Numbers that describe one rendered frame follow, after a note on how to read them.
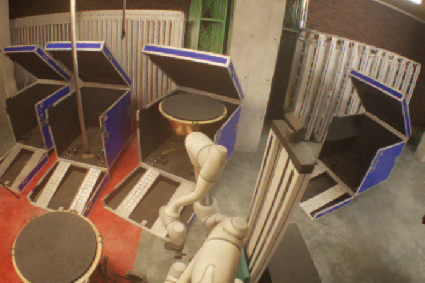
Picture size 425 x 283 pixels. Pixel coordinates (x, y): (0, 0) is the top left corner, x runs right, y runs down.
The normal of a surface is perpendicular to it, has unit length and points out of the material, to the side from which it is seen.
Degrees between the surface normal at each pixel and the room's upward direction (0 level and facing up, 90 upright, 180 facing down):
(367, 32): 90
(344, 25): 90
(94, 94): 90
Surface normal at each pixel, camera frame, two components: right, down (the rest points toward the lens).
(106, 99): -0.08, 0.47
